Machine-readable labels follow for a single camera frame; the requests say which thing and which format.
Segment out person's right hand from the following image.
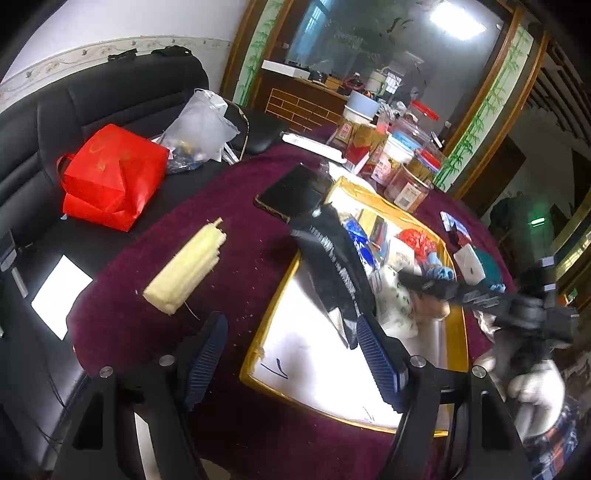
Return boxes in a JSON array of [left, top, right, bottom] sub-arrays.
[[475, 346, 567, 437]]

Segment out wooden cabinet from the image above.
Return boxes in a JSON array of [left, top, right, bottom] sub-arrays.
[[259, 60, 354, 137]]

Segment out red carton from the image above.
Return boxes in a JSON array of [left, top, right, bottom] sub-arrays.
[[345, 124, 386, 174]]

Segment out red fabric bag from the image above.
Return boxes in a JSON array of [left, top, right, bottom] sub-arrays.
[[56, 124, 170, 232]]

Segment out white and blue bowl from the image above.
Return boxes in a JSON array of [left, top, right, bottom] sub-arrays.
[[344, 90, 382, 124]]

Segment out clear jar with brown label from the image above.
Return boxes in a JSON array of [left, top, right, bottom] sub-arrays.
[[385, 161, 435, 213]]

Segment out teal tissue pack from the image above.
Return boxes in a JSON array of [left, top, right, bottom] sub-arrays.
[[475, 249, 506, 292]]

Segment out black sofa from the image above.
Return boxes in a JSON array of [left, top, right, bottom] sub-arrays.
[[0, 46, 287, 480]]

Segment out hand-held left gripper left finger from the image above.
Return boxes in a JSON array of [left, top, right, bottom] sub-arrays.
[[48, 311, 229, 480]]

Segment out person's right forearm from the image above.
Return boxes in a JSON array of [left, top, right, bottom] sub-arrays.
[[524, 399, 583, 480]]

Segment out floral tissue packet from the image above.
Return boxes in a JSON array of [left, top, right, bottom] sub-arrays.
[[374, 268, 423, 340]]

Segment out yellow-taped cardboard box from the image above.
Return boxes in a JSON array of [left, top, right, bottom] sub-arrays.
[[239, 175, 470, 437]]

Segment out flat white box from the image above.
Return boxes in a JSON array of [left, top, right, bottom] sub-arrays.
[[262, 60, 311, 80]]

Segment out black smartphone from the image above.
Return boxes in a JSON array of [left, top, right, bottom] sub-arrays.
[[255, 165, 326, 221]]

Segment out blue towel bundle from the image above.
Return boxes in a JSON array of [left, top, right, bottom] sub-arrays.
[[422, 251, 458, 282]]

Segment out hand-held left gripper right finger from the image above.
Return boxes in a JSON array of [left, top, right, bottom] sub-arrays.
[[355, 314, 532, 480]]

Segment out long white paper packet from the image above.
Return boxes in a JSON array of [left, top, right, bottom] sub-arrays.
[[281, 131, 348, 163]]

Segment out white paper sheet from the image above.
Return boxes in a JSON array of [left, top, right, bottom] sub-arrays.
[[31, 255, 93, 341]]

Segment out clear plastic bag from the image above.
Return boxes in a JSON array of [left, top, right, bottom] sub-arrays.
[[161, 89, 241, 175]]

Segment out black handbag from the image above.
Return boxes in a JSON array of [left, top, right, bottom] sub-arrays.
[[225, 102, 288, 158]]

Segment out red plastic bag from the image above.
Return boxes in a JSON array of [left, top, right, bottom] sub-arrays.
[[397, 228, 437, 259]]

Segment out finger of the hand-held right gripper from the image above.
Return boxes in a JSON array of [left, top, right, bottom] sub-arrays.
[[398, 271, 520, 320]]

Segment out black zigzag-edged packet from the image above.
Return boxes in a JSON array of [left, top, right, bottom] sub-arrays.
[[288, 203, 377, 349]]

